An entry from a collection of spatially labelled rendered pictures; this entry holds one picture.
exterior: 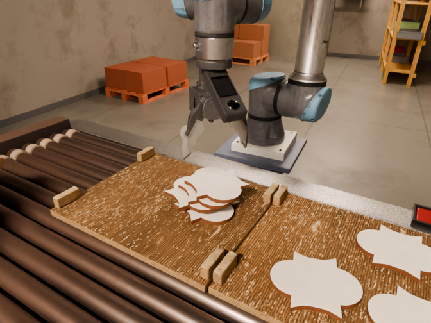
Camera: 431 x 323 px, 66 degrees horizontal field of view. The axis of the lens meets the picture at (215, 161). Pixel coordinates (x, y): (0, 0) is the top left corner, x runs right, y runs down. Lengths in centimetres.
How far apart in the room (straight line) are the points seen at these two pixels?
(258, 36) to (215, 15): 676
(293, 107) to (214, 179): 40
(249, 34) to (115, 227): 690
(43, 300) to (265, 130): 81
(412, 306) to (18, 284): 65
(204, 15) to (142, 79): 391
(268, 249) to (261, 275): 7
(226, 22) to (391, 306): 54
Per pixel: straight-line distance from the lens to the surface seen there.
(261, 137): 115
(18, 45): 439
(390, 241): 75
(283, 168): 110
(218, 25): 64
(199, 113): 67
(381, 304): 62
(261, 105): 112
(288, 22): 828
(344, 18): 864
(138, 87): 461
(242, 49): 712
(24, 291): 69
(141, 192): 83
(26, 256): 76
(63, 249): 74
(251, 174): 95
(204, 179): 77
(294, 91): 105
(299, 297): 59
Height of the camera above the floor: 138
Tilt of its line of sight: 27 degrees down
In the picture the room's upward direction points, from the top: 1 degrees clockwise
